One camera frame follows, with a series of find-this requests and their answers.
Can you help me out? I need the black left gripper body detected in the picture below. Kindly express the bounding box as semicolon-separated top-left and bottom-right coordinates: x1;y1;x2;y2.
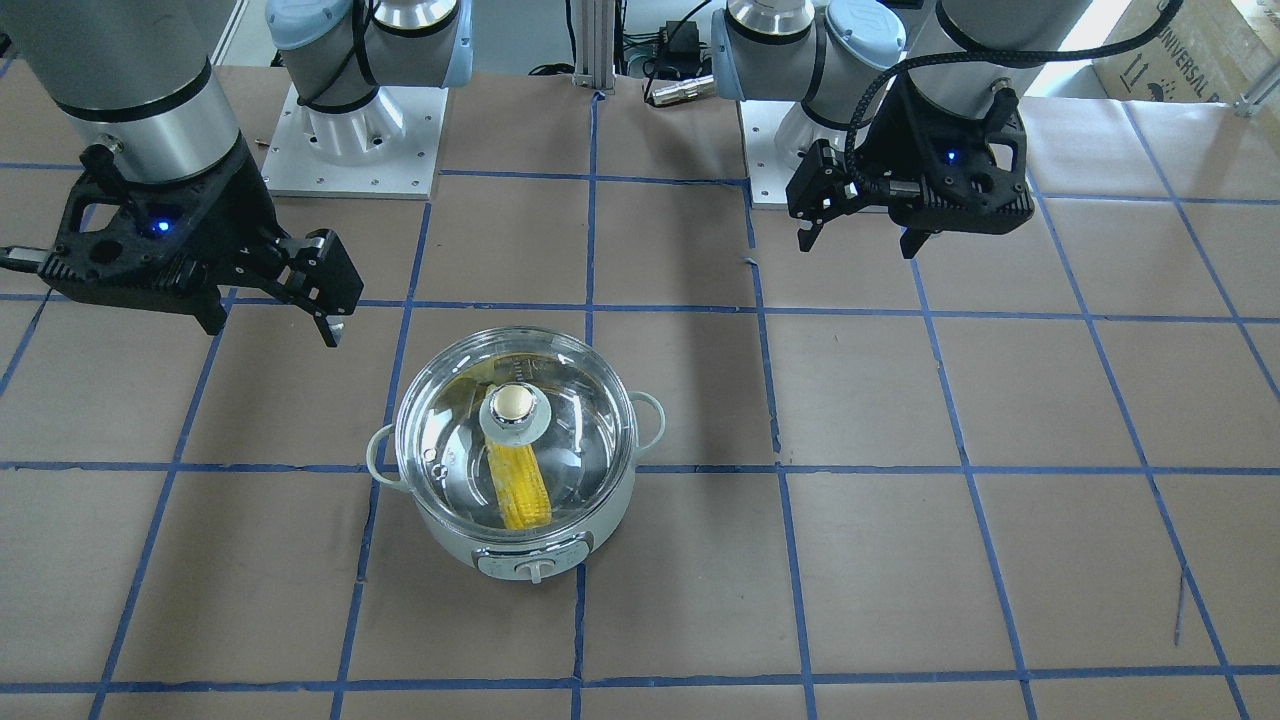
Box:
785;138;891;225

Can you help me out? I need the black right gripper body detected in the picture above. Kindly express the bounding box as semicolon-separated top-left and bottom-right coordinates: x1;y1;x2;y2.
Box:
225;228;364;322

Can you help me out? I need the glass pot lid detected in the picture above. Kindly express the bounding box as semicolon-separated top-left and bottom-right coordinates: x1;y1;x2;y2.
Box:
393;325;646;539

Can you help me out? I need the yellow corn cob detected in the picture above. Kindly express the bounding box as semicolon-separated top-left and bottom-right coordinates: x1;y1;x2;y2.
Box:
485;439;553;530

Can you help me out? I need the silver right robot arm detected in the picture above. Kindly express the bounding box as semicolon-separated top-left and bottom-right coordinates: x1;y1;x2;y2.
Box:
3;1;474;347

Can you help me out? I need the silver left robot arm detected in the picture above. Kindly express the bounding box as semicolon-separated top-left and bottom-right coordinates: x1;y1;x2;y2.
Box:
710;1;1087;259

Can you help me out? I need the pale green steel pot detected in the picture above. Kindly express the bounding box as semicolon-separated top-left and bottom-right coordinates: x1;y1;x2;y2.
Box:
366;387;667;584

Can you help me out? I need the cardboard box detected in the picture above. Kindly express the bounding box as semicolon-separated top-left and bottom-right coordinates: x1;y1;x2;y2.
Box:
1092;1;1279;102

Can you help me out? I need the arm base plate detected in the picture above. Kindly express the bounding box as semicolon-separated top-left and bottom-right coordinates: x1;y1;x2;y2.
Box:
739;100;844;211
262;87;451;201

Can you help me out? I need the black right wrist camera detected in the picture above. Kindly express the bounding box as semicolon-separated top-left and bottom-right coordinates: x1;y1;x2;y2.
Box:
36;135;288;316

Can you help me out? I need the aluminium frame post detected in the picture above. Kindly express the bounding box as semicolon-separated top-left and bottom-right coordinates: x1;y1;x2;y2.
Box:
570;1;620;95

